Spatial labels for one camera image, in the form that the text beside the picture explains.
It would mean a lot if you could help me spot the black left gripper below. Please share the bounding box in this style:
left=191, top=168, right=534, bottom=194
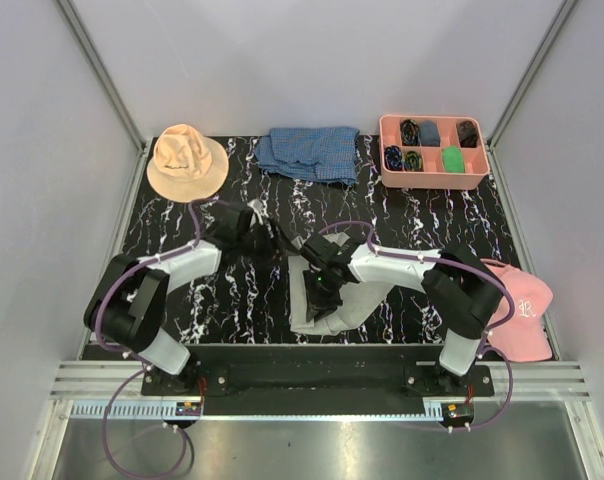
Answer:
left=237, top=218, right=299, bottom=272

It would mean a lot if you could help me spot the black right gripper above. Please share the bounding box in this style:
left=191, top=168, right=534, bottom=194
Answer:
left=303, top=267, right=343, bottom=323

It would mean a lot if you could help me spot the grey cloth napkin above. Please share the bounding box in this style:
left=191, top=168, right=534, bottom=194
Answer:
left=288, top=253, right=392, bottom=336

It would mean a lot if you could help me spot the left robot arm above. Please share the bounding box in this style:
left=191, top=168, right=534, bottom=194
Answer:
left=83, top=201, right=297, bottom=396

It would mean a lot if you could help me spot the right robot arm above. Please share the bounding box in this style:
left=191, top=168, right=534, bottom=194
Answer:
left=291, top=234, right=513, bottom=397

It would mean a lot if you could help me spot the orange bucket hat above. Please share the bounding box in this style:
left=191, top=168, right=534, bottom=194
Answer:
left=146, top=124, right=229, bottom=204

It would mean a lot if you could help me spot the blue checkered cloth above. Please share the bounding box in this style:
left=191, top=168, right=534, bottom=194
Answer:
left=255, top=126, right=360, bottom=186

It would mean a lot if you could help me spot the blue dotted rolled sock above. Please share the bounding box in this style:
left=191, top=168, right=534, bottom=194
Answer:
left=384, top=145, right=403, bottom=171

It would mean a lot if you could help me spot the yellow patterned rolled sock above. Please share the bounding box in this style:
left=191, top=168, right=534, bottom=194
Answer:
left=403, top=150, right=424, bottom=172

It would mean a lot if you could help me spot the pink compartment tray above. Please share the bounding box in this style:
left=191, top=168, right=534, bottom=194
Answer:
left=379, top=114, right=491, bottom=190

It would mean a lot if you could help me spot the black patterned sock top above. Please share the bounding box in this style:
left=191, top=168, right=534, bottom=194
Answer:
left=399, top=119, right=420, bottom=146

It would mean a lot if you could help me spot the green rolled sock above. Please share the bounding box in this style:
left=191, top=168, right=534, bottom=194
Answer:
left=442, top=146, right=466, bottom=174

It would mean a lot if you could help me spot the blue grey rolled sock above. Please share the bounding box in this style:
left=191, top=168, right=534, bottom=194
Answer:
left=419, top=120, right=441, bottom=147

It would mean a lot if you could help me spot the pink baseball cap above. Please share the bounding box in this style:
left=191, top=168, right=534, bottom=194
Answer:
left=482, top=259, right=553, bottom=363

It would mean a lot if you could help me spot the dark brown rolled sock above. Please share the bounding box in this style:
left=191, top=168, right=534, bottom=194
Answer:
left=456, top=120, right=480, bottom=148

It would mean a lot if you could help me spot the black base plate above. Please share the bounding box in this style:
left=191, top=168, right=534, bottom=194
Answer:
left=141, top=344, right=495, bottom=398

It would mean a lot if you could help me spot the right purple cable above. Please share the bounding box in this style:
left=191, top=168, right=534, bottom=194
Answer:
left=316, top=220, right=516, bottom=432

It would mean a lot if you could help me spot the purple cable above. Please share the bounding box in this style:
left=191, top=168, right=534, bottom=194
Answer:
left=316, top=220, right=516, bottom=432
left=94, top=198, right=233, bottom=475

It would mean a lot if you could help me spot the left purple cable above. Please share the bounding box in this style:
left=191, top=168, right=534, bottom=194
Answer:
left=94, top=198, right=233, bottom=475

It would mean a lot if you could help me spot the aluminium front rail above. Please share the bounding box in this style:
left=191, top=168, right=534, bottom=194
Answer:
left=51, top=361, right=590, bottom=422

